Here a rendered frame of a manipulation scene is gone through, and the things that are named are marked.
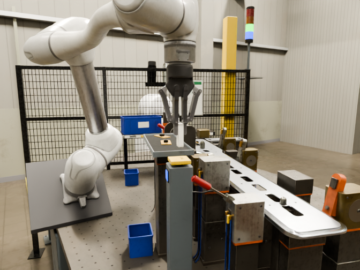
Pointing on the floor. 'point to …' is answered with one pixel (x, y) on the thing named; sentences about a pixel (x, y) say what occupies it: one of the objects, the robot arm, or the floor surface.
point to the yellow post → (229, 56)
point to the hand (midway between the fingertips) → (179, 135)
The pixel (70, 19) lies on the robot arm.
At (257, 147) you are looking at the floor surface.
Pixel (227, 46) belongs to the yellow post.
